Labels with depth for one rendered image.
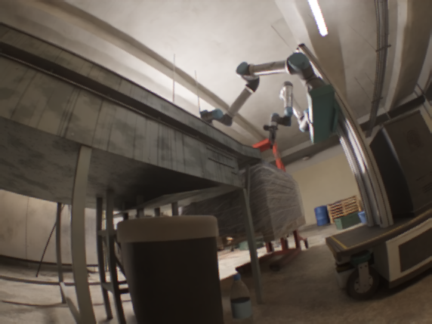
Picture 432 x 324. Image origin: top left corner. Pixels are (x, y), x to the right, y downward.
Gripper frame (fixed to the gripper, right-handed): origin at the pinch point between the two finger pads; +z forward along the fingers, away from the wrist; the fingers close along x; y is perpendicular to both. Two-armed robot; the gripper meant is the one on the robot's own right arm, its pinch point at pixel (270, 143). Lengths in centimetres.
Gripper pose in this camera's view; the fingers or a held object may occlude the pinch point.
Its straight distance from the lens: 156.5
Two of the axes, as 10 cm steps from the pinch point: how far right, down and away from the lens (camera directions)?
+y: 8.8, 1.0, -4.6
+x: 3.7, 4.4, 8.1
